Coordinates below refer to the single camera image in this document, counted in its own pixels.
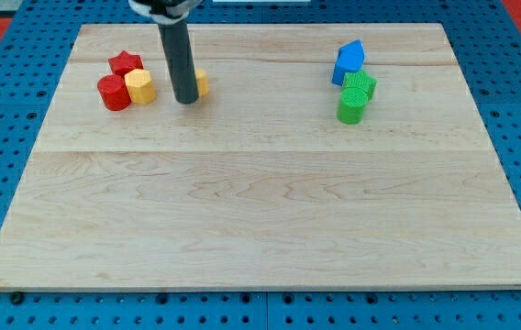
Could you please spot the yellow heart block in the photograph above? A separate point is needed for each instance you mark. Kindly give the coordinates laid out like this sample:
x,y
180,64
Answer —
x,y
202,82

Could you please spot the robot arm end white flange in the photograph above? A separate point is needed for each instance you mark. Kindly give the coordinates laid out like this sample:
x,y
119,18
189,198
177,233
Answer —
x,y
164,12

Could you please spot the green star block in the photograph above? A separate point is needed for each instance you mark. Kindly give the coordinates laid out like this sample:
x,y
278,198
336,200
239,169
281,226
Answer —
x,y
360,80

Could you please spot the red star block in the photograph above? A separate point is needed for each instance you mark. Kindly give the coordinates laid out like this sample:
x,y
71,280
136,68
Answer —
x,y
124,63

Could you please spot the light wooden board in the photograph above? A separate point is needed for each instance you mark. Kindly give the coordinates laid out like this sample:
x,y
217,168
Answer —
x,y
258,186

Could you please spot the green cylinder block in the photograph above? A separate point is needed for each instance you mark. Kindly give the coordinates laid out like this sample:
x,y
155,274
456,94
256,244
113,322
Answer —
x,y
351,106

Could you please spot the blue pentagon block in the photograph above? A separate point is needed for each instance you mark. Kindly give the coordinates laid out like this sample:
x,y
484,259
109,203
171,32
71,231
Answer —
x,y
350,59

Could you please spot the yellow hexagon block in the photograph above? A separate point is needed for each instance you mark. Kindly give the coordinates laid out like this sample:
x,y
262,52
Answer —
x,y
140,86

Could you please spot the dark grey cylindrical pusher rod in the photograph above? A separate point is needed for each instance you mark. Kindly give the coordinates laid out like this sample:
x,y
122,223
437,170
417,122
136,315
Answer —
x,y
179,58

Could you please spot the red cylinder block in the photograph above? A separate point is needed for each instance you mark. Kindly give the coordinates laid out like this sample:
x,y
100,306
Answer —
x,y
114,92

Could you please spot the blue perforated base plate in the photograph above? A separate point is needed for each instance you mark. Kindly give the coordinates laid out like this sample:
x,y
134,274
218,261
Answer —
x,y
33,52

